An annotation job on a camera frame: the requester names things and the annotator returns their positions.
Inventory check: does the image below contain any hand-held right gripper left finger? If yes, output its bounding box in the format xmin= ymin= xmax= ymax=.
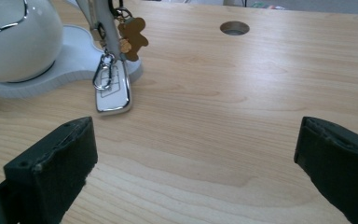
xmin=0 ymin=116 xmax=99 ymax=224

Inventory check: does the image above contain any round table grommet hole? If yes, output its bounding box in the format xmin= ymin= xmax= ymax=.
xmin=219 ymin=21 xmax=251 ymax=36

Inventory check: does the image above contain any white ceramic bowl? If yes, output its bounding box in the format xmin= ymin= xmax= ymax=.
xmin=0 ymin=0 xmax=65 ymax=84

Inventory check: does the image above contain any white key fob keychain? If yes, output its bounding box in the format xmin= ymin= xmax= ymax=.
xmin=91 ymin=21 xmax=133 ymax=117

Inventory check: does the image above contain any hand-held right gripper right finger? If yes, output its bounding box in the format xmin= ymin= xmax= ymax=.
xmin=293 ymin=116 xmax=358 ymax=224

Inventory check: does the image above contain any colourful packet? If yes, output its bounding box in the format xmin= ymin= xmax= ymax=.
xmin=251 ymin=1 xmax=286 ymax=10

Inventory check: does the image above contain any brown bear keychain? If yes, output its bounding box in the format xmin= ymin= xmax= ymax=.
xmin=107 ymin=0 xmax=150 ymax=63

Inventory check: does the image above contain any white key rack stand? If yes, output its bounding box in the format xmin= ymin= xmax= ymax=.
xmin=0 ymin=0 xmax=145 ymax=100

